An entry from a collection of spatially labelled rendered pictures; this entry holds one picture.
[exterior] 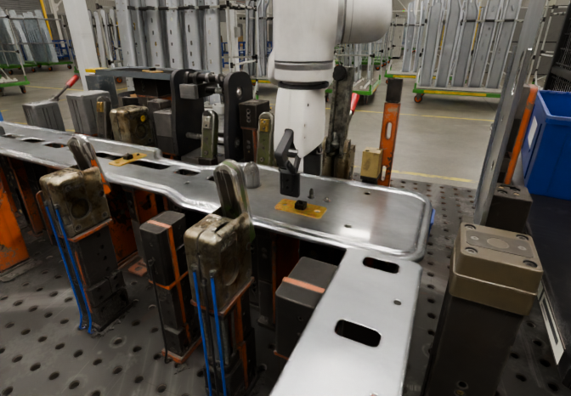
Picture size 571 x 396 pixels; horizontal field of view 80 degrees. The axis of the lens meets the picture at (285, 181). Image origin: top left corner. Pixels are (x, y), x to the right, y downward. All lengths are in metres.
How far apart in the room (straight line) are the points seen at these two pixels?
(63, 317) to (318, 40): 0.78
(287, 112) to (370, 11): 0.16
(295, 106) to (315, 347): 0.30
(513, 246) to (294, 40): 0.35
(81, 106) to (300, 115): 0.82
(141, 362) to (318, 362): 0.49
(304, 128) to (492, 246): 0.27
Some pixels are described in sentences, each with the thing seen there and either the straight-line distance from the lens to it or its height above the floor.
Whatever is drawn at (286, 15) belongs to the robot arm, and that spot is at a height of 1.30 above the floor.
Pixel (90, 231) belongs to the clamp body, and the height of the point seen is 0.93.
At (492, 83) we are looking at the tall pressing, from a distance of 7.82.
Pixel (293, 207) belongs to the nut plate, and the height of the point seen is 1.00.
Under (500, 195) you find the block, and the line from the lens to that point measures 0.53.
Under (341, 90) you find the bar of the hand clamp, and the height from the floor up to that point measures 1.17.
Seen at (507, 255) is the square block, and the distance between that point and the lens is 0.44.
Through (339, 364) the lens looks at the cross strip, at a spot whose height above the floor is 1.00.
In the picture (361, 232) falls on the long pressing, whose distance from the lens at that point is 0.53.
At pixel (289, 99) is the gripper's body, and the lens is 0.48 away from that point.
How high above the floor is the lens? 1.27
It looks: 24 degrees down
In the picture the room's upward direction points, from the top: straight up
